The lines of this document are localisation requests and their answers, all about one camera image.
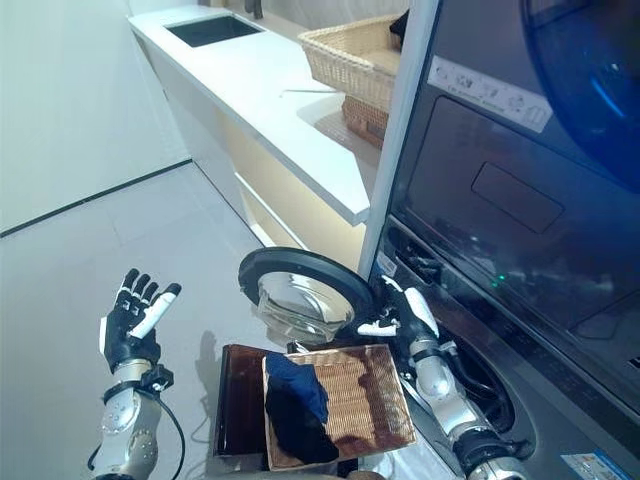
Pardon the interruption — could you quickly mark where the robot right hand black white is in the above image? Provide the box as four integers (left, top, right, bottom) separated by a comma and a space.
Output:
355, 273, 441, 347

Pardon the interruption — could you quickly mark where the robot left hand black white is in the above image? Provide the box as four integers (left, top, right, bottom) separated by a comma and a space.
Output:
98, 268, 183, 375

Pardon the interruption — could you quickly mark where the navy blue garment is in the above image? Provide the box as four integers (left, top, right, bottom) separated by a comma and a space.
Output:
264, 352, 330, 424

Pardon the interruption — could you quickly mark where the round glass washing machine door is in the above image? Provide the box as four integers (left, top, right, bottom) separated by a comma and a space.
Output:
238, 247, 377, 347

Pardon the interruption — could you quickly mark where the brown wicker laundry basket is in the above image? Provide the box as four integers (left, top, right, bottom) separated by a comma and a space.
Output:
262, 342, 418, 473

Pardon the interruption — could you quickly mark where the dark brown tray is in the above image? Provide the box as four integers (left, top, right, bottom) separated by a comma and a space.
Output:
213, 343, 304, 457

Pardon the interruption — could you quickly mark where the black garment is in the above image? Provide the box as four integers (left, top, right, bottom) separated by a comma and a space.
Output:
264, 384, 342, 465

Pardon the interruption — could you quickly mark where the small brown wicker basket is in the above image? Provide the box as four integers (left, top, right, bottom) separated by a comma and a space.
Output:
342, 94, 391, 149

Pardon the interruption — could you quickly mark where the blue white energy label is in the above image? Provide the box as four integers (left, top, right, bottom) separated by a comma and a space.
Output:
559, 451, 627, 480

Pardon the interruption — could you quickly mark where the white pictogram sticker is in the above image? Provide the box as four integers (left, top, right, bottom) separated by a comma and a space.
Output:
430, 54, 554, 134

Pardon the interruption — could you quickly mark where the light wicker basket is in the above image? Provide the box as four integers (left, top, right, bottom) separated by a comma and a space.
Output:
297, 13, 409, 102

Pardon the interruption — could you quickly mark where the black cloth in light basket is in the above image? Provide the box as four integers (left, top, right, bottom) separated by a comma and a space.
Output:
388, 10, 411, 51

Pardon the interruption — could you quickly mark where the black inset sink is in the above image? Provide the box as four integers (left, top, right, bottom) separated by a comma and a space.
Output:
164, 14, 265, 49

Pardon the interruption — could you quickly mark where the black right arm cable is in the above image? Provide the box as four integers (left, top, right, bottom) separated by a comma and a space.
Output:
447, 344, 509, 401

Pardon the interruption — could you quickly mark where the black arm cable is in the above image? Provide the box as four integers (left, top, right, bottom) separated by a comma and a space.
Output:
447, 344, 509, 401
87, 394, 187, 480

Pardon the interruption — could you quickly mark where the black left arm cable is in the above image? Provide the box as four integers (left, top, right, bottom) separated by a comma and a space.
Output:
87, 394, 187, 480

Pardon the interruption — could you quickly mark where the white floor cable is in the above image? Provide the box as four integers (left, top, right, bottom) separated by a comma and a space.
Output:
191, 392, 217, 445

